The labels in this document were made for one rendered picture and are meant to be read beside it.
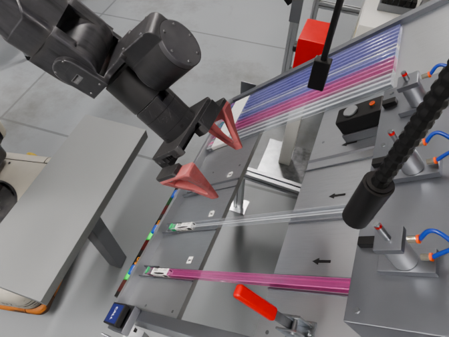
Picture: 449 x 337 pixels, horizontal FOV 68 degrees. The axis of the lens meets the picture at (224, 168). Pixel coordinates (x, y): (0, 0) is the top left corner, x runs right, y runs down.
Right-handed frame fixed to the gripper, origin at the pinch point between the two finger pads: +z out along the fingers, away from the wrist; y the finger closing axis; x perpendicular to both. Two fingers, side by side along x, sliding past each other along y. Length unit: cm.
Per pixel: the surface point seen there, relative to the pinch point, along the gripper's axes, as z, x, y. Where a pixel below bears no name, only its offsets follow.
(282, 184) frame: 55, 50, 50
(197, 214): 12.9, 25.1, 3.5
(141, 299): 12.8, 29.7, -16.9
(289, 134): 56, 58, 83
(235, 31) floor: 25, 125, 189
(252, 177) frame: 46, 59, 49
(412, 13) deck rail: 13, -18, 47
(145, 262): 11.7, 34.7, -9.3
